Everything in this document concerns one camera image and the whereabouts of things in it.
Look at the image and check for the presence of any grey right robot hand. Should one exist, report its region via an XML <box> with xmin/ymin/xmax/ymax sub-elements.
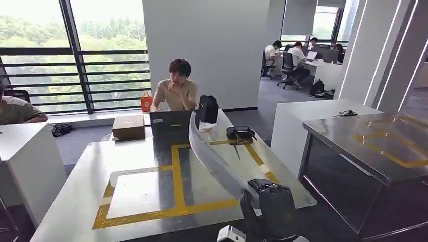
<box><xmin>238</xmin><ymin>178</ymin><xmax>297</xmax><ymax>242</ymax></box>

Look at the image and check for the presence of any long white curved panel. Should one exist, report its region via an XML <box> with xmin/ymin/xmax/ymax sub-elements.
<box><xmin>188</xmin><ymin>111</ymin><xmax>261</xmax><ymax>205</ymax></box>

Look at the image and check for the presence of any thin metal tool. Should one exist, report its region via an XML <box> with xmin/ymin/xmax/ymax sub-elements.
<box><xmin>229</xmin><ymin>135</ymin><xmax>252</xmax><ymax>161</ymax></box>

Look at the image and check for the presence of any black remote controller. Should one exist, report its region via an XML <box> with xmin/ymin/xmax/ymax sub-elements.
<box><xmin>226</xmin><ymin>126</ymin><xmax>258</xmax><ymax>141</ymax></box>

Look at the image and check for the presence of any white cabinet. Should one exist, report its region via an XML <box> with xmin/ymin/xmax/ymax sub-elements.
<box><xmin>270</xmin><ymin>98</ymin><xmax>384</xmax><ymax>178</ymax></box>
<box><xmin>0</xmin><ymin>122</ymin><xmax>68</xmax><ymax>228</ymax></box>

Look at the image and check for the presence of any clear plastic bag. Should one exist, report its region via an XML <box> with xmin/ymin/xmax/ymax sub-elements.
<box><xmin>199</xmin><ymin>122</ymin><xmax>219</xmax><ymax>134</ymax></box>

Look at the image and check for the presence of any black upright bag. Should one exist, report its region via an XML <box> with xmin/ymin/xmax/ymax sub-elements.
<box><xmin>195</xmin><ymin>95</ymin><xmax>220</xmax><ymax>125</ymax></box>

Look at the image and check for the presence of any steel bench with yellow tape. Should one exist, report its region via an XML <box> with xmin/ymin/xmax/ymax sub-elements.
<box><xmin>297</xmin><ymin>111</ymin><xmax>428</xmax><ymax>242</ymax></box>
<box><xmin>30</xmin><ymin>109</ymin><xmax>317</xmax><ymax>242</ymax></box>

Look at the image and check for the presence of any black backpack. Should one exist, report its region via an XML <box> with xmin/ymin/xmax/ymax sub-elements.
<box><xmin>309</xmin><ymin>79</ymin><xmax>326</xmax><ymax>98</ymax></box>

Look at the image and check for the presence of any dark laptop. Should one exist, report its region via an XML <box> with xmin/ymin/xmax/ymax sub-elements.
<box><xmin>149</xmin><ymin>109</ymin><xmax>194</xmax><ymax>138</ymax></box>

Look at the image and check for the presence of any black office chair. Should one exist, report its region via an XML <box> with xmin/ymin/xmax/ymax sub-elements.
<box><xmin>260</xmin><ymin>49</ymin><xmax>277</xmax><ymax>81</ymax></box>
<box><xmin>276</xmin><ymin>51</ymin><xmax>302</xmax><ymax>90</ymax></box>

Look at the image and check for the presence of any white office desk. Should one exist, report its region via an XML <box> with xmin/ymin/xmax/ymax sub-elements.
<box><xmin>300</xmin><ymin>58</ymin><xmax>344</xmax><ymax>91</ymax></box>

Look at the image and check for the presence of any person at laptop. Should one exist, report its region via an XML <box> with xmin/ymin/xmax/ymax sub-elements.
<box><xmin>150</xmin><ymin>59</ymin><xmax>199</xmax><ymax>112</ymax></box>

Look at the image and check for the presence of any brown cardboard box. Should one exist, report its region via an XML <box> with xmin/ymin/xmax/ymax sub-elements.
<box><xmin>111</xmin><ymin>114</ymin><xmax>146</xmax><ymax>142</ymax></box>

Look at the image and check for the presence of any orange paper bag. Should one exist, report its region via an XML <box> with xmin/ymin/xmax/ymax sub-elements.
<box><xmin>140</xmin><ymin>91</ymin><xmax>153</xmax><ymax>113</ymax></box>

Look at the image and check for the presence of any black window railing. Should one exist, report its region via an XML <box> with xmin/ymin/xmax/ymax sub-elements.
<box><xmin>0</xmin><ymin>0</ymin><xmax>152</xmax><ymax>116</ymax></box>

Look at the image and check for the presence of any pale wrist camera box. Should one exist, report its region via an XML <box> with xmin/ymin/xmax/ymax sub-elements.
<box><xmin>216</xmin><ymin>225</ymin><xmax>247</xmax><ymax>242</ymax></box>

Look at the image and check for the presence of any black cable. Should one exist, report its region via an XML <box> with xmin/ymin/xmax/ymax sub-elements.
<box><xmin>332</xmin><ymin>109</ymin><xmax>359</xmax><ymax>118</ymax></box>

